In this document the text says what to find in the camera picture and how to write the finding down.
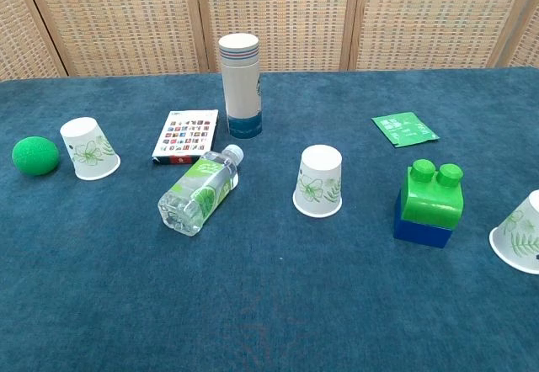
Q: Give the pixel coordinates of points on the white paper cup green flower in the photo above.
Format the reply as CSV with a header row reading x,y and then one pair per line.
x,y
90,153
318,178

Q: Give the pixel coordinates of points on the white paper cup blue flower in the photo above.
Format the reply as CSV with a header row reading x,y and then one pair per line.
x,y
522,229

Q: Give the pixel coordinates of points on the clear lime water bottle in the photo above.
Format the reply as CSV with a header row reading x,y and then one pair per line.
x,y
198,191

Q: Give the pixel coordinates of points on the tall white cylinder canister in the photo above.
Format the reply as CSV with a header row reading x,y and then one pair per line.
x,y
241,90

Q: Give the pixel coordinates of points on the white picture card box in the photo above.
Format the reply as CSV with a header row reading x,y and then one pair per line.
x,y
185,134

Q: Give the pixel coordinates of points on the blue carpet table cloth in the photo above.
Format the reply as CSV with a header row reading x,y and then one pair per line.
x,y
269,288

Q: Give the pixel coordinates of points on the green foil sachet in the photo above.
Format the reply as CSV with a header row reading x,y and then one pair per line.
x,y
404,130

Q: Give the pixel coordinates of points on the blue toy building block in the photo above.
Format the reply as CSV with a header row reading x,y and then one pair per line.
x,y
421,236

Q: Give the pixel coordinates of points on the green toy building block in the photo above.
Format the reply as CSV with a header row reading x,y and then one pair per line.
x,y
431,203

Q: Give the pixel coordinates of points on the woven wooden folding screen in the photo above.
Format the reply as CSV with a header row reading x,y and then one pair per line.
x,y
126,18

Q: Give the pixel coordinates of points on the green foam ball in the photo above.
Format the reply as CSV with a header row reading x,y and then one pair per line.
x,y
35,156

